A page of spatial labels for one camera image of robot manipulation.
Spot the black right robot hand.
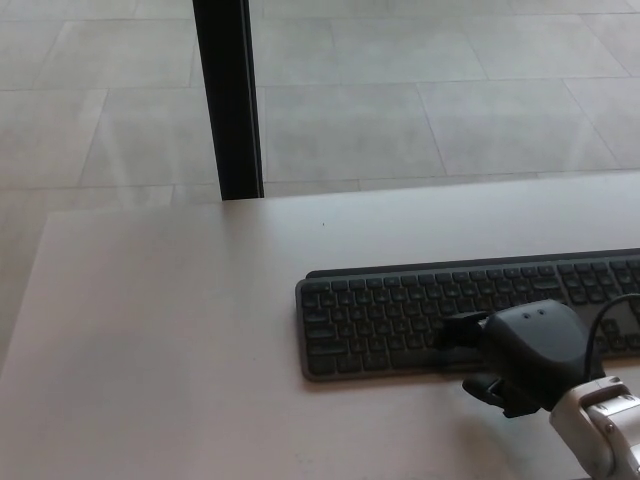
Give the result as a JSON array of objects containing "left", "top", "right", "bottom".
[{"left": 432, "top": 299, "right": 600, "bottom": 419}]

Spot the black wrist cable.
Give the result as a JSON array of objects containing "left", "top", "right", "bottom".
[{"left": 582, "top": 293, "right": 640, "bottom": 381}]

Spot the black metal window post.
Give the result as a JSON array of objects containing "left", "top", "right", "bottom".
[{"left": 192, "top": 0, "right": 265, "bottom": 202}]

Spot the black wireless keyboard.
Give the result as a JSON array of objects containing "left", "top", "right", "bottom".
[{"left": 294, "top": 247, "right": 640, "bottom": 384}]

